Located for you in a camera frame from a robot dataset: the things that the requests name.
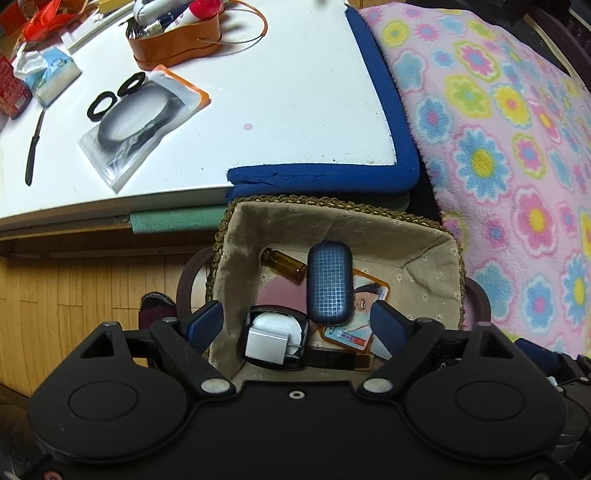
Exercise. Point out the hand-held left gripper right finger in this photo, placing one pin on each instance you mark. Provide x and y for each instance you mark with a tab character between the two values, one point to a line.
388	330

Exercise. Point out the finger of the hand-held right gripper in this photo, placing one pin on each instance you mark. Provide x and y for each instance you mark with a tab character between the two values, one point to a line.
538	357

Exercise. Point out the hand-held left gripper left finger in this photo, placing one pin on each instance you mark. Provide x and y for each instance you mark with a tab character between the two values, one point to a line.
205	325

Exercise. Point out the black square compact case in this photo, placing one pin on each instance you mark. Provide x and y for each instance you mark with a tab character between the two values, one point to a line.
247	323

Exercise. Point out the white charger plug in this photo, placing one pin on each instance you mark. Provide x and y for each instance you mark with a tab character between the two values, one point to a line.
265	344

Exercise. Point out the dark blue checked case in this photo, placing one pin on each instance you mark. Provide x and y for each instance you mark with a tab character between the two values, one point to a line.
330	281

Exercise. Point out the woven basket with cloth lining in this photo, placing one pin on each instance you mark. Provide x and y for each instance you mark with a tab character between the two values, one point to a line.
415	258

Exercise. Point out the amber glass bottle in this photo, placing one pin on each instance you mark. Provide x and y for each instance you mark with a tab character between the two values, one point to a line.
284	265

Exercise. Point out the printed photo card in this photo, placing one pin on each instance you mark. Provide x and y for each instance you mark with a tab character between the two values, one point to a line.
364	295

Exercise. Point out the maroon slipper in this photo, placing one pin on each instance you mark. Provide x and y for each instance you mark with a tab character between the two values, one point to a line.
154	309

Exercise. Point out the pink round disc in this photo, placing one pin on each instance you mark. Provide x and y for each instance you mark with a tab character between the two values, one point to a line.
281	297

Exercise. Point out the green foam strip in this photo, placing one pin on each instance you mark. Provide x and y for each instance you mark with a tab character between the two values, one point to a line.
175	217

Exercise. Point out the pink floral blanket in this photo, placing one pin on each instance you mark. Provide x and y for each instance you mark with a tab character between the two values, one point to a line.
508	184

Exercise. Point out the black knife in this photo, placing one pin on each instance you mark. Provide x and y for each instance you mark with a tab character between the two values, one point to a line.
31	157

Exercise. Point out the orange heart-shaped tin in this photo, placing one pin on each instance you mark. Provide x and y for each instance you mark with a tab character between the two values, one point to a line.
175	46

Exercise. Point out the tissue pack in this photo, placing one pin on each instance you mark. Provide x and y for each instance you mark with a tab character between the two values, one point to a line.
51	78

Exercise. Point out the red box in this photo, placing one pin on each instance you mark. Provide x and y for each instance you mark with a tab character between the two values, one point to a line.
11	92

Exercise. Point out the red and white tube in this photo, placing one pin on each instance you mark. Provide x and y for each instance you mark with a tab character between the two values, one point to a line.
194	11

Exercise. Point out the red plastic bag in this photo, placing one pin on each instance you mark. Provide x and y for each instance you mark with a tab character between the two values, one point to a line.
46	21

